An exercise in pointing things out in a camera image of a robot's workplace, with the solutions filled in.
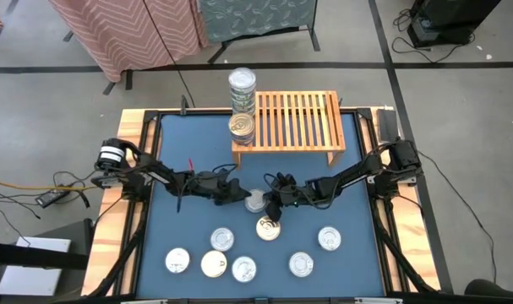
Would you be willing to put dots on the white box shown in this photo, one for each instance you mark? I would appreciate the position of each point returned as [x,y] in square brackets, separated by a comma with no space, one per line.
[28,280]

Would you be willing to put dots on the white strip on frame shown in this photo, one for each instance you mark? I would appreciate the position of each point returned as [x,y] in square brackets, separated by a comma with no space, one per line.
[144,301]
[378,301]

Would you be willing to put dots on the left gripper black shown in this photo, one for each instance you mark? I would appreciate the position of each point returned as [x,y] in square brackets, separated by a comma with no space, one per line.
[205,186]

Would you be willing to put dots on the black metal bar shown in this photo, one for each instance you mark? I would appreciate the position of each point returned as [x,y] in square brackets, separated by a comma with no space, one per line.
[28,255]

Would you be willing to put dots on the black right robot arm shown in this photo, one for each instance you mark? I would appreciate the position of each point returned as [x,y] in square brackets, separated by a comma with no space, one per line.
[357,175]

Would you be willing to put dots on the green-white can silver lid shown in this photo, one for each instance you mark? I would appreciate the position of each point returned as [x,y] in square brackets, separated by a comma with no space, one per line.
[242,101]

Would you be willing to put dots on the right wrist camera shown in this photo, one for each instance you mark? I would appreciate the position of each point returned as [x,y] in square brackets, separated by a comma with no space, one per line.
[283,178]

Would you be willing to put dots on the wooden slatted shelf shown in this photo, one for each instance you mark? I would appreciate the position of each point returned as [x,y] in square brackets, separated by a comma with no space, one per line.
[335,122]

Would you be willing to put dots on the red can silver lid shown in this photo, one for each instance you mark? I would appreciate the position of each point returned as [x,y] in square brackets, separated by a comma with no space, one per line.
[177,260]

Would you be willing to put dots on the black cloth rack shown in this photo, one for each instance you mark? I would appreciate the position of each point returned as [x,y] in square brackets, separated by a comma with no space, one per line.
[221,51]
[128,82]

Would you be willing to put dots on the black flat box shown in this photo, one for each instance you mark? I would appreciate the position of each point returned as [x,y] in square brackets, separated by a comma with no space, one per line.
[387,124]

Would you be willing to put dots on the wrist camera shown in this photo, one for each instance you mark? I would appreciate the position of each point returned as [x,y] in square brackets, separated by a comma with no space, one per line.
[283,178]
[231,179]

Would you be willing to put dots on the pink chevron cloth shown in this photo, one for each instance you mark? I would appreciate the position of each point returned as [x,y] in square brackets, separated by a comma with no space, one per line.
[125,34]

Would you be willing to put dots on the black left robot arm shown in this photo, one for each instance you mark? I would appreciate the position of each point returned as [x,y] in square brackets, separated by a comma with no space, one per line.
[154,173]

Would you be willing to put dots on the teal can silver lid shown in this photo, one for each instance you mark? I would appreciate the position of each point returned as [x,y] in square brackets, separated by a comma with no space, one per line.
[222,239]

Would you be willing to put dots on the black rounded object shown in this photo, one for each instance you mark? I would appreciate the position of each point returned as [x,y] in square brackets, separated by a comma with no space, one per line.
[492,289]

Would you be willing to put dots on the black power adapter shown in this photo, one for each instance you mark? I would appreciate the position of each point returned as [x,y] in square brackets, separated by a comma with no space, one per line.
[52,198]

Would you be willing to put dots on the blue table mat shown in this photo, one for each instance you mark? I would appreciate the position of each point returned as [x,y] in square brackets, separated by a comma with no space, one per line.
[197,139]

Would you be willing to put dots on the plain silver-lid can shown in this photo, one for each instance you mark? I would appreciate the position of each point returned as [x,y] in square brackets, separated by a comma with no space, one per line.
[242,109]

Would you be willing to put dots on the silver-lid seafood can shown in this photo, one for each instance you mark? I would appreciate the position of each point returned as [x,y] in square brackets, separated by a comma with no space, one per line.
[329,238]
[242,78]
[254,202]

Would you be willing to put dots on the black equipment case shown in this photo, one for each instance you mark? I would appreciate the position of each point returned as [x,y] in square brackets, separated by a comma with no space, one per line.
[450,17]

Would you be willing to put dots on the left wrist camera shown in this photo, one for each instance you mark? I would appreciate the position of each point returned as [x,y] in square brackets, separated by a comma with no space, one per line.
[231,179]

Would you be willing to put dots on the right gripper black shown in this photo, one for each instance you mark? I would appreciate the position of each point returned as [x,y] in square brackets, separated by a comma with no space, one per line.
[296,194]

